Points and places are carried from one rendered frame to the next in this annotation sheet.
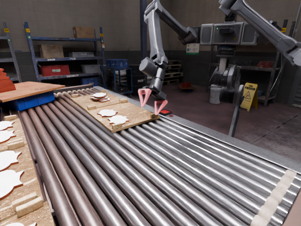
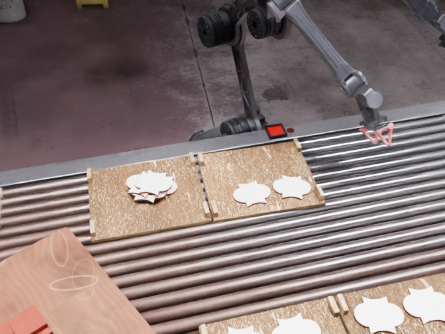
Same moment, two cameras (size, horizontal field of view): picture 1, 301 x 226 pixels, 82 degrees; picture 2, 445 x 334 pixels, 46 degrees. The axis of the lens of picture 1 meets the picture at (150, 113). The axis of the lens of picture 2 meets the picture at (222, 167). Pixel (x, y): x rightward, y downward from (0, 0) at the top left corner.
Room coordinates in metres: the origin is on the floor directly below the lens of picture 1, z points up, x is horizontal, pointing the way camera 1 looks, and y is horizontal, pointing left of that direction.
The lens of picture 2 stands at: (0.61, 1.54, 2.31)
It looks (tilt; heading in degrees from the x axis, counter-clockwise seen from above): 43 degrees down; 296
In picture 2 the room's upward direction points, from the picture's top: straight up
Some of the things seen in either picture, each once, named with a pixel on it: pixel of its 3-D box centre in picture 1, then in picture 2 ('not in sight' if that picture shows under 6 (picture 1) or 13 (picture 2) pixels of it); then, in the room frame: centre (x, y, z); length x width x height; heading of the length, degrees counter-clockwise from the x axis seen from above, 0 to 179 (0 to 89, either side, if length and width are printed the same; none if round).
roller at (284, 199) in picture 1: (124, 116); (250, 179); (1.15, 0.19, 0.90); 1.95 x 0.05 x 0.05; 40
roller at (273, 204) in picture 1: (118, 117); (254, 188); (1.12, 0.22, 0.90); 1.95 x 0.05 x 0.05; 40
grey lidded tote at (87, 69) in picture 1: (90, 68); not in sight; (5.43, 1.83, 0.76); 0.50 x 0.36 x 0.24; 132
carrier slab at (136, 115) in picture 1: (121, 114); (257, 179); (1.11, 0.20, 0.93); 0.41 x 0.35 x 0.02; 38
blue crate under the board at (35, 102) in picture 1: (25, 97); not in sight; (1.38, 1.04, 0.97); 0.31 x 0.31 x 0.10; 66
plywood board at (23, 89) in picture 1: (18, 89); (28, 327); (1.41, 1.10, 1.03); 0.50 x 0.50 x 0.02; 66
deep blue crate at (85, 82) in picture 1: (89, 82); not in sight; (5.43, 1.91, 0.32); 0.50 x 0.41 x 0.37; 122
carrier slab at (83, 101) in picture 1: (98, 100); (146, 195); (1.45, 0.46, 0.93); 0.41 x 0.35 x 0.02; 39
